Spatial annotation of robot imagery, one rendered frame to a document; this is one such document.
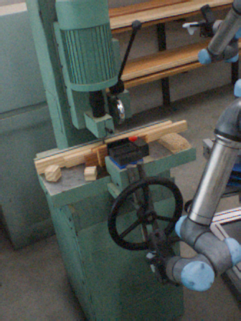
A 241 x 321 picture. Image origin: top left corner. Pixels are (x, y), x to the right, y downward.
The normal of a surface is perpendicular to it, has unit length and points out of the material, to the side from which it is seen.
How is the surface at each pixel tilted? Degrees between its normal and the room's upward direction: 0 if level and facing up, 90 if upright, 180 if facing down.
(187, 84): 90
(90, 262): 90
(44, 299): 0
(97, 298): 90
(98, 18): 90
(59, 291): 0
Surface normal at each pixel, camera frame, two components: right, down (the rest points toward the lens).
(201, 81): 0.47, 0.36
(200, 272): 0.30, -0.11
